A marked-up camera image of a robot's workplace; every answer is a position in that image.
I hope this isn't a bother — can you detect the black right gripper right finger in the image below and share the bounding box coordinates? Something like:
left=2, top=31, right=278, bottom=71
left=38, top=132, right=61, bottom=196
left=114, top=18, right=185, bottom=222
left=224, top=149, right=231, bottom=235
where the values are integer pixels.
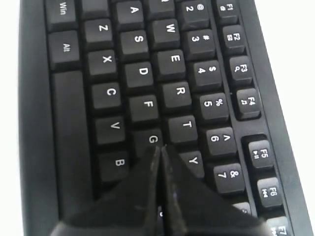
left=161, top=146, right=271, bottom=236

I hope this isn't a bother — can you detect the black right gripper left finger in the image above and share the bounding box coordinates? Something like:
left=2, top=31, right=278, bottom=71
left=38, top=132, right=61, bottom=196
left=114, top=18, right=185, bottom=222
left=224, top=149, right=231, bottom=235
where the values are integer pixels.
left=51, top=146, right=161, bottom=236

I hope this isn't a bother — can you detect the black Acer keyboard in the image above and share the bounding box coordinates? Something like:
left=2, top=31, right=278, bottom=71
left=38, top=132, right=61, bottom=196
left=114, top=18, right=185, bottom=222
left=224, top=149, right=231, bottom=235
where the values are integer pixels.
left=18, top=0, right=315, bottom=236

